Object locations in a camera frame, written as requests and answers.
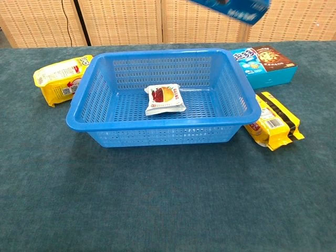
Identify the blue plastic perforated basket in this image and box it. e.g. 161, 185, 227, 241
65, 48, 261, 148

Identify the blue-brown cookie box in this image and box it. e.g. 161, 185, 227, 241
230, 46, 299, 90

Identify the teal carpet table mat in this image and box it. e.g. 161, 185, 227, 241
0, 40, 336, 252

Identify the yellow rectangular tea pack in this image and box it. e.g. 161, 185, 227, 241
33, 54, 94, 108

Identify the bamboo folding screen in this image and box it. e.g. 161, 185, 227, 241
0, 0, 336, 48

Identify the small white cake packet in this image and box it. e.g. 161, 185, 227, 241
144, 83, 187, 116

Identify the orange snack packet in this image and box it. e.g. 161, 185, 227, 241
244, 91, 305, 151

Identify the thin black hanging cable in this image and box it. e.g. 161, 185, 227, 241
61, 0, 73, 47

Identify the oreo cookie pack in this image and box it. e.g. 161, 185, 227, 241
187, 0, 272, 26

